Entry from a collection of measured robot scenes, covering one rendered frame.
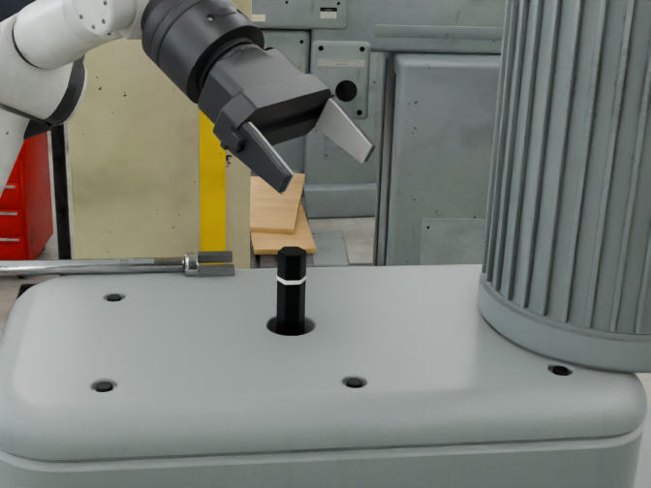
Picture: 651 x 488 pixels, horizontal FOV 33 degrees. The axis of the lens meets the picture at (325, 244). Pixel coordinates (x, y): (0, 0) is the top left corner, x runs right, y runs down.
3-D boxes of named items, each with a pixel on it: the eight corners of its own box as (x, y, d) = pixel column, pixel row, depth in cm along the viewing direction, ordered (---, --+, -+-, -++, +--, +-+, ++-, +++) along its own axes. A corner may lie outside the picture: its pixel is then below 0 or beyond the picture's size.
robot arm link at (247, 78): (310, 149, 101) (230, 69, 105) (350, 68, 95) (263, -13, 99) (211, 182, 92) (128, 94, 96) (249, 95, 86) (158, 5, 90)
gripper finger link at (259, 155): (283, 197, 89) (235, 148, 91) (297, 168, 87) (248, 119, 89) (269, 201, 88) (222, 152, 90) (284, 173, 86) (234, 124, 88)
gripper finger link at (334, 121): (373, 141, 94) (326, 97, 96) (358, 168, 96) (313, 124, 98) (385, 137, 95) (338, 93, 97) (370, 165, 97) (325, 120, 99)
